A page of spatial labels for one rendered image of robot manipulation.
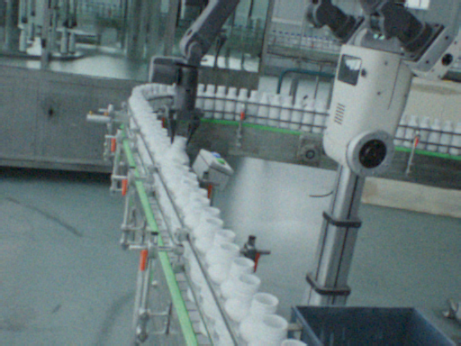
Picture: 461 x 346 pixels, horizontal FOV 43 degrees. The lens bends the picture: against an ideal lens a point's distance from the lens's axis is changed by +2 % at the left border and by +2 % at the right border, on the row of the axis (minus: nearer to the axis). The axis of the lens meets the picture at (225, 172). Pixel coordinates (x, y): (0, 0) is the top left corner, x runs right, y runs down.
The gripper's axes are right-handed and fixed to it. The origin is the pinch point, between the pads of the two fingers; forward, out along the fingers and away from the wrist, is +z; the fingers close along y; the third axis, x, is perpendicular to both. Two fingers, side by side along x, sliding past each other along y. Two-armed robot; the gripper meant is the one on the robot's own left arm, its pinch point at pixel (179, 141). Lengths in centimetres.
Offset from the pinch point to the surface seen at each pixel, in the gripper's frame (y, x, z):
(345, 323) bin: 36, -41, 28
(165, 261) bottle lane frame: -5.5, -30.5, 20.2
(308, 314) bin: 26, -41, 26
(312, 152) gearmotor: 93, 114, 27
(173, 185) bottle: -2.9, -14.1, 7.6
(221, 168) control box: 16.0, 11.3, 9.7
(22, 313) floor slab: -40, 116, 122
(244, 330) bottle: -3, -77, 7
